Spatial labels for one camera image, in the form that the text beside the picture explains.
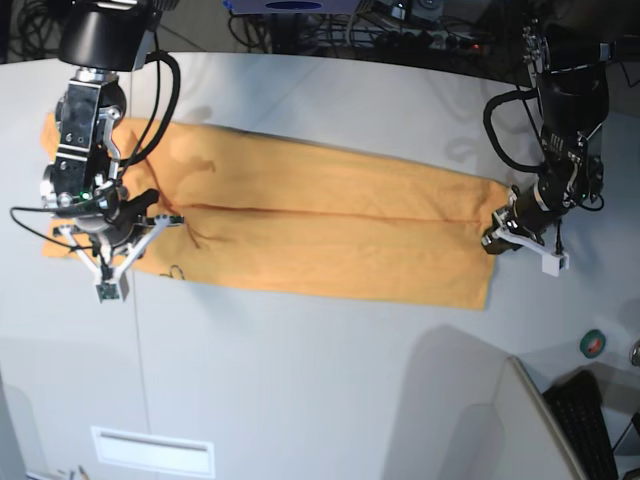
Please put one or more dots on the green tape roll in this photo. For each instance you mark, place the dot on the green tape roll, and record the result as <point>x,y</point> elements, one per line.
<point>592,344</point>

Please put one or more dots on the orange yellow t-shirt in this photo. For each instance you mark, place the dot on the orange yellow t-shirt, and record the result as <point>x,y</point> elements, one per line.
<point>270,214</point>

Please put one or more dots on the black keyboard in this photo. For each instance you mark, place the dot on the black keyboard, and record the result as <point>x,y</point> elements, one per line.
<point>576,405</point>

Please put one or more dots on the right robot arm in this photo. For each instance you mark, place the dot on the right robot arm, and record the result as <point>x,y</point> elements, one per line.
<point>83,182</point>

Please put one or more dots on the white paper label on table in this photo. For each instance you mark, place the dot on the white paper label on table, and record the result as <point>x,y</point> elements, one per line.
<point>158,454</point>

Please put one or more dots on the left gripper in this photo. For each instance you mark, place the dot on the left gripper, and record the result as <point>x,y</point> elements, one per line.
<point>529,213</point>

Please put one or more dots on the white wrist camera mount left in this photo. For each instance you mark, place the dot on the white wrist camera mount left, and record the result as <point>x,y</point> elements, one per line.
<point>554,259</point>

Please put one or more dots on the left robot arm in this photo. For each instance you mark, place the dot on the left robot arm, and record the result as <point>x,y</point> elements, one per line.
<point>569,84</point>

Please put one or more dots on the black power strip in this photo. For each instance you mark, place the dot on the black power strip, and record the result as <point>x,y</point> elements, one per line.
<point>436,40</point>

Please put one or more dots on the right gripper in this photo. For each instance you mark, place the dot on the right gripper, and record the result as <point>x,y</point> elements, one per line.
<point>101,216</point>

